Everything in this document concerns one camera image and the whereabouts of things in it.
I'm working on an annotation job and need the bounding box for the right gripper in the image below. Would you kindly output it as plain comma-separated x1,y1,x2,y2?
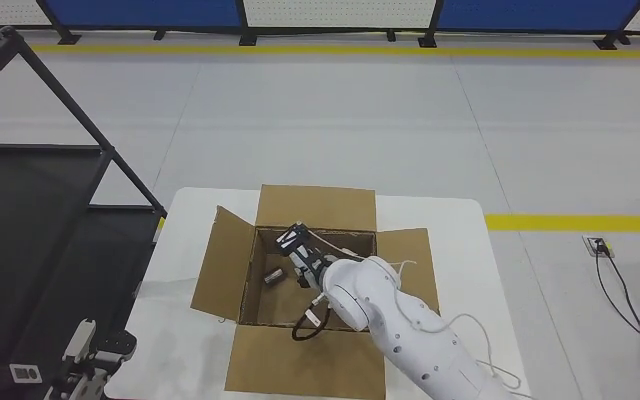
293,252,340,292

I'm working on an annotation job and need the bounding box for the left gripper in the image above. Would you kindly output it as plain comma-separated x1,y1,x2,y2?
43,318,138,400

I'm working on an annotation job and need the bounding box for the large brown cardboard carton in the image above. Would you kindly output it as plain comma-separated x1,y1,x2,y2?
189,183,441,400

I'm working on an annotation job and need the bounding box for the dark mesh fence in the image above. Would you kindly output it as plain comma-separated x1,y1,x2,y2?
0,25,168,400

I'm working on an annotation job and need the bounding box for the white perforated partition panel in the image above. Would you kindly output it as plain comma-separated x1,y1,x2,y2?
241,0,439,47
0,0,52,27

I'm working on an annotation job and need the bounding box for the grey floor power socket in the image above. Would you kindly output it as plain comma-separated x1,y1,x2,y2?
581,235,616,259

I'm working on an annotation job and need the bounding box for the blue partition panel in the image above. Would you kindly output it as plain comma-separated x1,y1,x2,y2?
35,0,250,47
418,0,640,51

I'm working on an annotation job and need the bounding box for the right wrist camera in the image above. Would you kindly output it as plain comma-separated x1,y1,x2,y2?
274,221,326,281

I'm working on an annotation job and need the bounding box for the thin white cable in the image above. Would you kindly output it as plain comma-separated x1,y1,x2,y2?
370,258,537,400

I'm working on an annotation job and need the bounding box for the black floor cable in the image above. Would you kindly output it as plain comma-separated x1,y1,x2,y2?
593,239,640,335

